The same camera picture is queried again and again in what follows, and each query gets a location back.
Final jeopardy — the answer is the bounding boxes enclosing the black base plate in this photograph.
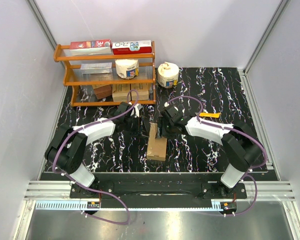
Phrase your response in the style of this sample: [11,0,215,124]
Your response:
[69,172,247,210]

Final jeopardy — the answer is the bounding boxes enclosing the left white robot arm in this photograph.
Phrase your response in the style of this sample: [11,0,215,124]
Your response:
[44,102,142,198]

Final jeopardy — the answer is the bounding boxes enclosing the middle small cardboard box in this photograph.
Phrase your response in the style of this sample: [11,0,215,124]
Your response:
[112,84,131,102]

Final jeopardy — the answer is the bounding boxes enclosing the small cardboard box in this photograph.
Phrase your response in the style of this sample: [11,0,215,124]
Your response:
[112,84,131,102]
[130,83,149,101]

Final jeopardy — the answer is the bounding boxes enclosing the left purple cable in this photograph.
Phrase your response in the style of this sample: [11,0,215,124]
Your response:
[51,89,141,226]

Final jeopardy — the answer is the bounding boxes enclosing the yellow utility knife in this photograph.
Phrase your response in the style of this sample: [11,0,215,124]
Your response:
[199,112,221,119]

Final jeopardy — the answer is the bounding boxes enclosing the orange wooden shelf rack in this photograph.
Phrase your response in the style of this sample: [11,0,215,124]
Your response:
[53,40,157,107]

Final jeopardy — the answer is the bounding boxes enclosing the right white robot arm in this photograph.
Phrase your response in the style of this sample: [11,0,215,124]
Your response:
[157,105,265,198]

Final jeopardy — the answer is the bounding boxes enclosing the brown cardboard express box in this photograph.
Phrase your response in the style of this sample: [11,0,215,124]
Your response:
[146,122,167,162]

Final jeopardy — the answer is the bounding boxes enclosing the red silver toothpaste box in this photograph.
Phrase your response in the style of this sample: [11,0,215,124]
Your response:
[69,39,112,56]

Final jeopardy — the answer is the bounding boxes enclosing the red white toothpaste box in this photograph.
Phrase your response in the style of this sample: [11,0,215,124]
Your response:
[112,40,152,55]

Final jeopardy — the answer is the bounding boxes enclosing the aluminium frame rail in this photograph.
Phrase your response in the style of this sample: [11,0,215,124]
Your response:
[24,180,296,202]

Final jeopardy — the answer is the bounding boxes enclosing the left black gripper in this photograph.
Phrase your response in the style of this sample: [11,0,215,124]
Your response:
[123,115,149,138]

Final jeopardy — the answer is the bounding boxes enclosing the dark brown small box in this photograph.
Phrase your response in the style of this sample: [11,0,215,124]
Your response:
[92,84,113,100]

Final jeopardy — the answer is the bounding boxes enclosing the toilet paper roll on table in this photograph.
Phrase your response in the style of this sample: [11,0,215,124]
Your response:
[157,62,179,89]

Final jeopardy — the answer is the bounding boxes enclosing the toilet paper roll on shelf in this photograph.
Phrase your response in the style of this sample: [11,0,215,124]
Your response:
[115,59,139,80]

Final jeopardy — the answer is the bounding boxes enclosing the right small cardboard box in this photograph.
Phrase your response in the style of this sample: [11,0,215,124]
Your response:
[130,83,149,101]

